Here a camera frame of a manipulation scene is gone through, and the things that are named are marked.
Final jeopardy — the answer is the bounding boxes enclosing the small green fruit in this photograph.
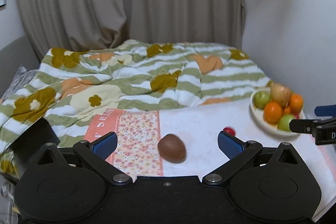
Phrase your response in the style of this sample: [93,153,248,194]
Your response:
[277,114,295,132]

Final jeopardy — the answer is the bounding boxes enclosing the medium orange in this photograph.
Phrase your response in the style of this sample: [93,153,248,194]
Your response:
[289,93,304,115]

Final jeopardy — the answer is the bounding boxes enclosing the large orange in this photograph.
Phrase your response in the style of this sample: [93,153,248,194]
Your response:
[263,101,282,124]

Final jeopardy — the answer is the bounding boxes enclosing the reddish wrinkled apple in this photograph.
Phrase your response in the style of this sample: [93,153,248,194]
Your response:
[270,83,291,107]

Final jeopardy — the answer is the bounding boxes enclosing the small mandarin orange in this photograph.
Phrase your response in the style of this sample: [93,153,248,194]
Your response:
[282,106,291,115]

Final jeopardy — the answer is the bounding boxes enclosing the cream yellow bowl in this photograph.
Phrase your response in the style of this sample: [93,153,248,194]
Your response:
[249,87,299,139]

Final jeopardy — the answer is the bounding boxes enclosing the pink floral towel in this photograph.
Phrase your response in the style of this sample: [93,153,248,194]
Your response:
[84,99,335,219]

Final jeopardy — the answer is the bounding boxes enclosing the green apple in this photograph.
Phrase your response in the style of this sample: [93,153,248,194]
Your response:
[253,91,270,110]

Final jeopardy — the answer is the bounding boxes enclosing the black box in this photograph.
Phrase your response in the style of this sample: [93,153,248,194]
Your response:
[9,118,60,158]

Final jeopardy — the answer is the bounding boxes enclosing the brown kiwi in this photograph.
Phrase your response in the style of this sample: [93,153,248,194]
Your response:
[157,134,187,163]

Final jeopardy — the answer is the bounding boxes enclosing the green striped floral blanket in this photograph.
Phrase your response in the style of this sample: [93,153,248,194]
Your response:
[1,40,270,176]

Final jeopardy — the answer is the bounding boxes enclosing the grey sofa backrest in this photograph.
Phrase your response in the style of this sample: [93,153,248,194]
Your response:
[0,36,40,95]

